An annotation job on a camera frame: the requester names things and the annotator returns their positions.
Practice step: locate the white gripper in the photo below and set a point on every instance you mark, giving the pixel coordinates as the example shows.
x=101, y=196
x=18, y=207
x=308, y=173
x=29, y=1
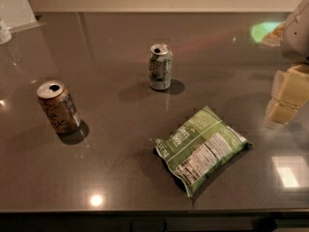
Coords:
x=297, y=36

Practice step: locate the orange soda can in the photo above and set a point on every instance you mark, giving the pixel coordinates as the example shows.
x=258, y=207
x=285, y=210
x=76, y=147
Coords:
x=58, y=106

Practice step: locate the green white soda can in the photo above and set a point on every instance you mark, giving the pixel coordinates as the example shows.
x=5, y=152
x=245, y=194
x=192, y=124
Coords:
x=160, y=66

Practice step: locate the green chip bag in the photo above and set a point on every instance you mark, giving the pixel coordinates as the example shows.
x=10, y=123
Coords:
x=199, y=147

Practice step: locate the white bottle at left edge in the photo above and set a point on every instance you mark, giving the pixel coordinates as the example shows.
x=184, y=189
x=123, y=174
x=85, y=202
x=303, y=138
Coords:
x=5, y=34

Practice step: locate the white board leaning on wall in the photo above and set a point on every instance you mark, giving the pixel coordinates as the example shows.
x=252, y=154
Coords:
x=18, y=15

